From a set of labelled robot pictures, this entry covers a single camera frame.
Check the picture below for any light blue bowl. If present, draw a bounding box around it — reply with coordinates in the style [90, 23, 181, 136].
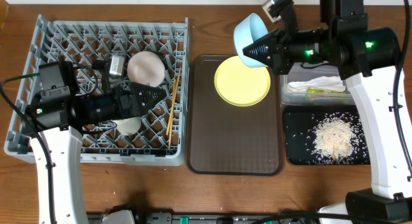
[234, 13, 268, 68]

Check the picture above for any white bowl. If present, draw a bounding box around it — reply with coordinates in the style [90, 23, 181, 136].
[127, 51, 165, 87]

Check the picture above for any white cup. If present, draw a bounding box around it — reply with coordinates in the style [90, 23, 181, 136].
[114, 117, 142, 135]

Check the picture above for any yellow plate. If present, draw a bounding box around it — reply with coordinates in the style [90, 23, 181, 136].
[214, 56, 271, 107]

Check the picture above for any wooden chopstick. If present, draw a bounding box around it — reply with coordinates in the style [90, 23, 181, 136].
[167, 68, 182, 136]
[167, 75, 180, 151]

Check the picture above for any white napkin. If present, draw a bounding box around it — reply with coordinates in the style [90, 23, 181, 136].
[286, 76, 346, 92]

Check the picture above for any rice food waste pile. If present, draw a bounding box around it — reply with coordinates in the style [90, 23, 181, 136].
[291, 111, 370, 162]

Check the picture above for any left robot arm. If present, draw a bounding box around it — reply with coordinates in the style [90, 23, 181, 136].
[24, 60, 166, 223]

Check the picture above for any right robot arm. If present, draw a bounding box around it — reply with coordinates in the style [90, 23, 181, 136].
[234, 0, 411, 223]

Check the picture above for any clear plastic bin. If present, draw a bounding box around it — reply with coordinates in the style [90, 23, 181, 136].
[281, 63, 354, 105]

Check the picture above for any grey dish rack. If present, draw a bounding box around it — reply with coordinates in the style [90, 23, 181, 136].
[15, 16, 191, 166]

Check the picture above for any dark brown serving tray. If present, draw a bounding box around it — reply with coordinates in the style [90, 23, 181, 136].
[186, 55, 285, 176]

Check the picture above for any black tray bin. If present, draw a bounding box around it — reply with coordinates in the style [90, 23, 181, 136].
[282, 104, 371, 166]

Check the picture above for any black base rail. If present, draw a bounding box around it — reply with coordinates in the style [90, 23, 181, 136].
[87, 212, 319, 224]

